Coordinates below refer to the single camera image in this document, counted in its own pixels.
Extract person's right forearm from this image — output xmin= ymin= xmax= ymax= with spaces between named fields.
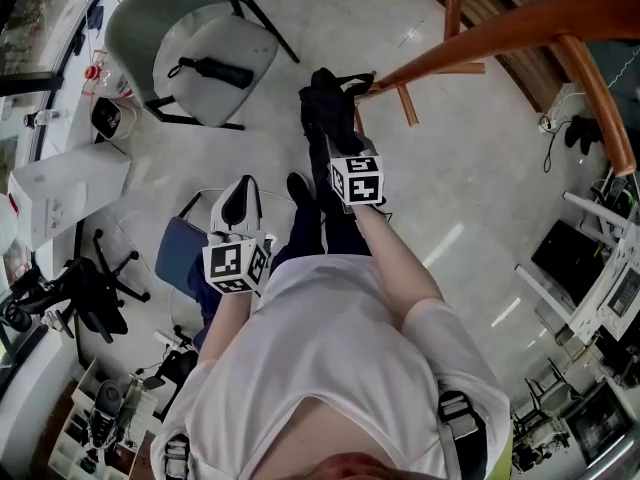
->
xmin=352 ymin=201 xmax=445 ymax=327

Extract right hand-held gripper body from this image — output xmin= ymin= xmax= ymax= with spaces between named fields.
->
xmin=324 ymin=135 xmax=387 ymax=208

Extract white shelf unit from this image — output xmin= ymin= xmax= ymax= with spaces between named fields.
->
xmin=47 ymin=357 xmax=156 ymax=480

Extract person's white t-shirt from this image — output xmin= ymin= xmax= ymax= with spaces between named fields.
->
xmin=149 ymin=252 xmax=512 ymax=480

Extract grey black harness strap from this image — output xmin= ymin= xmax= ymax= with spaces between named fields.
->
xmin=163 ymin=432 xmax=192 ymax=480
xmin=437 ymin=391 xmax=490 ymax=480

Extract person's left forearm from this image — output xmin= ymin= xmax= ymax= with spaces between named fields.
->
xmin=198 ymin=287 xmax=264 ymax=369

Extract blue fabric chair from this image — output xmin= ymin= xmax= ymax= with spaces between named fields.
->
xmin=153 ymin=190 xmax=221 ymax=339

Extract white electronic instrument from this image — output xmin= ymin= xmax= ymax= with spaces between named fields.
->
xmin=597 ymin=262 xmax=640 ymax=342

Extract black window frame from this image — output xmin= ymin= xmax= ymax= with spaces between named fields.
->
xmin=0 ymin=0 xmax=124 ymax=164

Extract wooden steps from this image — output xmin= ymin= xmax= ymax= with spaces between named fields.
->
xmin=394 ymin=0 xmax=576 ymax=114

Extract white water dispenser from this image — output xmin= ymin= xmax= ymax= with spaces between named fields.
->
xmin=7 ymin=142 xmax=132 ymax=252

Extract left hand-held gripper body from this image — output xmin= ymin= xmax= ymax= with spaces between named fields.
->
xmin=202 ymin=232 xmax=276 ymax=295

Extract person's dark blue trousers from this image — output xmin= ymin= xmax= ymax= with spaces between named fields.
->
xmin=269 ymin=202 xmax=374 ymax=269

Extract black box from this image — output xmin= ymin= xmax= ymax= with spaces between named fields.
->
xmin=530 ymin=219 xmax=607 ymax=307

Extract grey chair with black legs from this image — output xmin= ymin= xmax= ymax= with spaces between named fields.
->
xmin=103 ymin=0 xmax=301 ymax=132

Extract black folded umbrella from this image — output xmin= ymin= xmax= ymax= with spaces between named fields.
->
xmin=167 ymin=56 xmax=255 ymax=91

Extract person's face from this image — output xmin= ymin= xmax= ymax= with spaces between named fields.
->
xmin=312 ymin=450 xmax=406 ymax=480

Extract black office chair with headrest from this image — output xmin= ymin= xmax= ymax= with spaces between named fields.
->
xmin=0 ymin=227 xmax=151 ymax=345

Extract brown wooden coat rack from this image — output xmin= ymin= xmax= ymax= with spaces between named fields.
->
xmin=352 ymin=0 xmax=640 ymax=177

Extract person's black shoe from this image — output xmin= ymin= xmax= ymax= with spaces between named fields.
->
xmin=286 ymin=171 xmax=317 ymax=212

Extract white metal frame table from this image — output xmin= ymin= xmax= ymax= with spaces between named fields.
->
xmin=514 ymin=167 xmax=640 ymax=342

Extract clear water jug red label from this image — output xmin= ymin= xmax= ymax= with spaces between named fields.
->
xmin=0 ymin=192 xmax=24 ymax=254

